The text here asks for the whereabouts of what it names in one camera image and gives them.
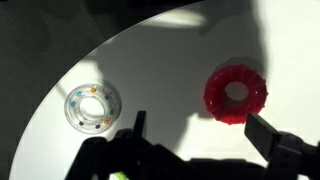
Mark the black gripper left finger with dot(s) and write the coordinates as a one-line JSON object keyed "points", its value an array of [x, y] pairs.
{"points": [[140, 123]]}

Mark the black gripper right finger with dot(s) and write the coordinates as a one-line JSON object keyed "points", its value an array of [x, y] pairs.
{"points": [[266, 136]]}

